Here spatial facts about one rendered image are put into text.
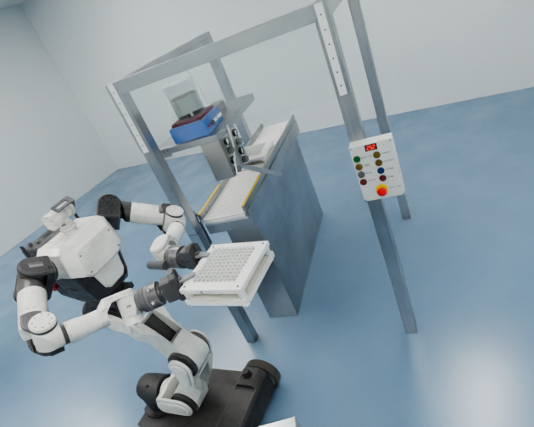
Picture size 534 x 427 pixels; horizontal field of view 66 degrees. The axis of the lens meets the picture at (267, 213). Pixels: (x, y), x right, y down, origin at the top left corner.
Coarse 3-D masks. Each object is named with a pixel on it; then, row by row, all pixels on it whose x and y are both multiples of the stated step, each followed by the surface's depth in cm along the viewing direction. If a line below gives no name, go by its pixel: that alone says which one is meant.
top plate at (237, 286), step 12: (252, 252) 140; (264, 252) 141; (240, 264) 137; (252, 264) 134; (240, 276) 131; (192, 288) 135; (204, 288) 133; (216, 288) 130; (228, 288) 128; (240, 288) 126
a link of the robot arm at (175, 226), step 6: (168, 216) 182; (168, 222) 183; (174, 222) 180; (180, 222) 182; (168, 228) 178; (174, 228) 177; (180, 228) 178; (168, 234) 173; (174, 234) 173; (180, 234) 177
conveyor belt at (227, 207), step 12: (288, 120) 322; (264, 132) 318; (276, 132) 308; (240, 180) 253; (252, 180) 246; (228, 192) 244; (240, 192) 238; (216, 204) 236; (228, 204) 230; (240, 204) 224; (216, 216) 223; (228, 216) 219; (240, 216) 217
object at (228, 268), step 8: (216, 256) 146; (224, 256) 144; (232, 256) 141; (240, 256) 139; (208, 264) 143; (216, 264) 141; (224, 264) 140; (232, 264) 137; (208, 272) 138; (216, 272) 137; (224, 272) 135; (232, 272) 133
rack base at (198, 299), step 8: (264, 256) 144; (272, 256) 145; (264, 264) 140; (256, 272) 138; (264, 272) 139; (256, 280) 134; (248, 288) 132; (256, 288) 134; (200, 296) 138; (208, 296) 137; (216, 296) 135; (224, 296) 133; (232, 296) 132; (248, 296) 129; (192, 304) 139; (200, 304) 137; (208, 304) 136; (216, 304) 134; (224, 304) 133; (232, 304) 131; (240, 304) 130; (248, 304) 129
